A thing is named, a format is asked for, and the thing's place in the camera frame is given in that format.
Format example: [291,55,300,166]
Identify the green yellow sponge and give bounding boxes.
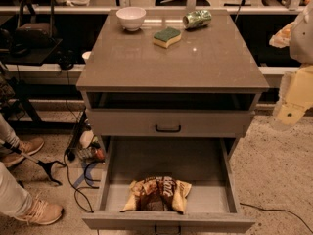
[153,27,181,49]

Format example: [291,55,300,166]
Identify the black bag on shelf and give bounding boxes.
[15,0,56,49]

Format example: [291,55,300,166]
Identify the tan sneaker near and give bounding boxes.
[15,198,64,225]

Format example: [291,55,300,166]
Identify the black floor cable right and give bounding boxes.
[239,202,313,234]

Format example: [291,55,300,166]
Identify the light trouser leg far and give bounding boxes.
[0,115,20,147]

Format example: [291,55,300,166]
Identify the closed top drawer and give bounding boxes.
[86,109,254,138]

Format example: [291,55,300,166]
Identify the tan sneaker far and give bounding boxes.
[0,137,44,167]

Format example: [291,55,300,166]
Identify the crushed green soda can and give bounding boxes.
[183,10,212,29]

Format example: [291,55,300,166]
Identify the white paper cup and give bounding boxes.
[82,51,91,63]

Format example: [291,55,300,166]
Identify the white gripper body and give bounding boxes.
[279,65,313,112]

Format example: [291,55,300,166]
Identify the grey drawer cabinet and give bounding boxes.
[76,7,268,149]

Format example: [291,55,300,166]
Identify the light trouser leg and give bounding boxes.
[0,115,20,147]
[0,163,32,217]

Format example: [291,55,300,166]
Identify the black floor cable left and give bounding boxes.
[63,147,102,213]

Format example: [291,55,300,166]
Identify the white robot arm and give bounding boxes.
[269,2,313,130]

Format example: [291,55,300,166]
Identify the black grabber tool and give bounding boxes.
[0,140,66,185]

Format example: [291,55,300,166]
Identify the white ceramic bowl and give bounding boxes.
[116,7,146,31]

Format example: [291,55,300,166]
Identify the black headphones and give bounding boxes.
[56,50,74,71]

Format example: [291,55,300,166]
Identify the tan sneaker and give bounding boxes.
[0,137,44,167]
[15,198,64,225]

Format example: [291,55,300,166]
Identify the black floor cable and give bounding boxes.
[63,147,102,213]
[239,202,313,234]

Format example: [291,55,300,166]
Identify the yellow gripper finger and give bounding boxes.
[269,23,293,48]
[271,102,305,130]

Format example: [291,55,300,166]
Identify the light trouser leg near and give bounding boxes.
[0,163,32,217]

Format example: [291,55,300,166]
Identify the brown chip bag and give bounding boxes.
[122,176,192,213]

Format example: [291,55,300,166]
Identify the black side table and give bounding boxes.
[0,39,62,127]

